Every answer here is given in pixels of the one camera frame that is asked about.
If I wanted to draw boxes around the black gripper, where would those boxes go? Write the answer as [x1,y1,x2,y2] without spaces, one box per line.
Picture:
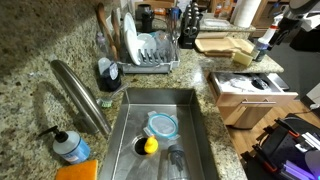
[269,16,302,47]

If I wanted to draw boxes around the yellow sponge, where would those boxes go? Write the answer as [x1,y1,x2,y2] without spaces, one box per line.
[231,50,254,67]

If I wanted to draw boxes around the wooden open drawer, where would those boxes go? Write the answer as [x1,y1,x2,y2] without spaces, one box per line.
[208,71,300,108]

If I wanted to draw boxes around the orange sponge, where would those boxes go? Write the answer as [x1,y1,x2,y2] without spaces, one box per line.
[54,159,100,180]

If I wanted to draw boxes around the dark labelled can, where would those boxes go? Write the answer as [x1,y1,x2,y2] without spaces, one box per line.
[251,14,280,64]

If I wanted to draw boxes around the white paper towel roll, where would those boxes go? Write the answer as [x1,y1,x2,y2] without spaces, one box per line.
[232,0,263,29]

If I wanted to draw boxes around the bundle of black cutlery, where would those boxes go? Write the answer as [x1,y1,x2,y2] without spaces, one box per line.
[251,77,270,91]

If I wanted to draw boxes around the bamboo cutting board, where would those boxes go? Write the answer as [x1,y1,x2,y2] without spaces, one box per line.
[194,36,256,59]

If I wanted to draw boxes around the plastic bag of forks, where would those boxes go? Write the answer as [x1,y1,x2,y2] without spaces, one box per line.
[219,74,255,94]

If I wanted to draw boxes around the clear plastic food container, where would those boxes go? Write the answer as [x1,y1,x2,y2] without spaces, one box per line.
[202,17,231,29]

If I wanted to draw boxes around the wooden lower cabinet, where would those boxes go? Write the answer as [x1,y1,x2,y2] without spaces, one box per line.
[216,104,275,131]

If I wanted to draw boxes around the black knife block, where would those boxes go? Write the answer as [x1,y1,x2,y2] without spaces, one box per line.
[177,2,203,50]

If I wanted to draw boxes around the black robot cart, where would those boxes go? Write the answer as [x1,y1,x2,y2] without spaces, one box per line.
[241,113,320,180]

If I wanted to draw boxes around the clear drinking glass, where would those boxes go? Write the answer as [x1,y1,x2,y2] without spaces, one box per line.
[154,31,175,55]

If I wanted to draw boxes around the grey dish rack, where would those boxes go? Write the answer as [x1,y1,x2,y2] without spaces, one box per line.
[117,47,181,75]

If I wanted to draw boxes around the black mug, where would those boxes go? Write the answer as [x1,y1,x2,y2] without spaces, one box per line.
[136,3,155,34]

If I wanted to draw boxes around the round blue-rimmed container lid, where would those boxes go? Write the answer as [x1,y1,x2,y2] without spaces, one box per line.
[142,110,181,141]

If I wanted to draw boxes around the large white plate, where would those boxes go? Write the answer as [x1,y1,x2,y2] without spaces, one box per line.
[122,12,143,66]

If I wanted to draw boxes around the clear bottle with dark lid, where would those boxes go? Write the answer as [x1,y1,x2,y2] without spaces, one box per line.
[164,143,192,180]

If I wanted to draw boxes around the slim wooden spatula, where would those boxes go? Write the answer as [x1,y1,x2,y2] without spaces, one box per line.
[110,9,122,52]

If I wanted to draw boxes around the yellow rubber duck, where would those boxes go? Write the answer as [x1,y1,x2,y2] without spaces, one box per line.
[143,134,160,155]

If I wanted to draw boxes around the dark dish soap bottle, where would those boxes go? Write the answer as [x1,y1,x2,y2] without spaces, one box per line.
[97,57,123,93]

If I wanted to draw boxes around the large wooden spoon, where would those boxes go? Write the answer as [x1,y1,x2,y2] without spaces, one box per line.
[96,2,120,62]

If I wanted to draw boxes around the sink drain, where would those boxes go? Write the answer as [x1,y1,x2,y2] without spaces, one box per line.
[132,134,158,157]

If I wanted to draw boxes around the dish brush green bristles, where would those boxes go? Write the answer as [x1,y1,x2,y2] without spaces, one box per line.
[99,83,130,110]

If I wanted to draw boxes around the stainless steel sink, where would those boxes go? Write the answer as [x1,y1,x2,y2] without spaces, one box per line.
[98,87,220,180]

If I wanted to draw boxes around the curved steel faucet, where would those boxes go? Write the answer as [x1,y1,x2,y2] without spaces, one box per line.
[49,59,113,136]

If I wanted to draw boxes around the clear soap pump bottle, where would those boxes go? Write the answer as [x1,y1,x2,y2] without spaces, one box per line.
[37,125,92,165]

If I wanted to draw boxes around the silver drawer handle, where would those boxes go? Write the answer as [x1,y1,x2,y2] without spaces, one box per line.
[240,98,278,107]

